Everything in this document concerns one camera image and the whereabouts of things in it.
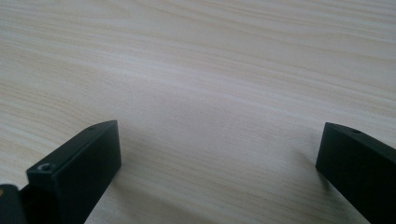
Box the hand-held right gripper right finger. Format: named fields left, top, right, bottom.
left=315, top=121, right=396, bottom=224

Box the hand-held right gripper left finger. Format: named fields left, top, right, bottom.
left=25, top=119, right=122, bottom=224

